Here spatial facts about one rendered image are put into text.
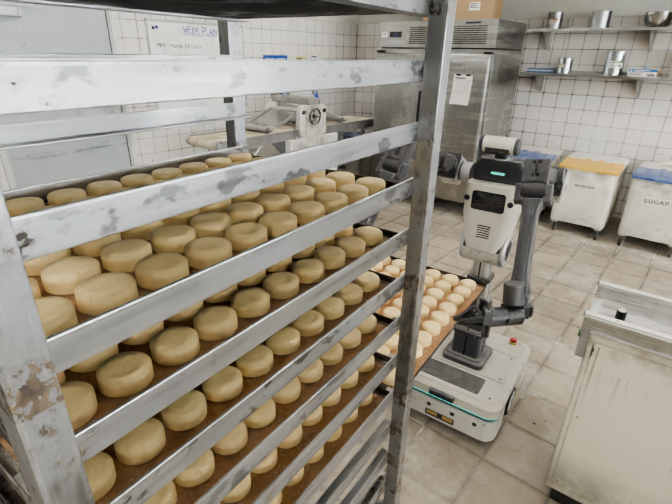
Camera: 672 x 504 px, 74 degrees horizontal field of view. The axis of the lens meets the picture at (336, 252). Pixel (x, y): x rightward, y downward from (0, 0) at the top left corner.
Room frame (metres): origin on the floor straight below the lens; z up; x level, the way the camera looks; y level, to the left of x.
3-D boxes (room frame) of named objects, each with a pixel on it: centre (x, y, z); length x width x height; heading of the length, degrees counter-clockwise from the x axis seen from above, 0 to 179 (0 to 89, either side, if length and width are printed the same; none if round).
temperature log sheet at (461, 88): (4.99, -1.28, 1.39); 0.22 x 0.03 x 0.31; 50
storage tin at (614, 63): (4.80, -2.73, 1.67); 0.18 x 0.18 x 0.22
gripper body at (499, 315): (1.09, -0.45, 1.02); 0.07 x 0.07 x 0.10; 10
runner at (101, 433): (0.49, 0.05, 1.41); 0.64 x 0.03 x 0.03; 145
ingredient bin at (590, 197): (4.58, -2.66, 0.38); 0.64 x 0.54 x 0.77; 141
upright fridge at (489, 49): (5.59, -1.23, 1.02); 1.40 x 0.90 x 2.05; 50
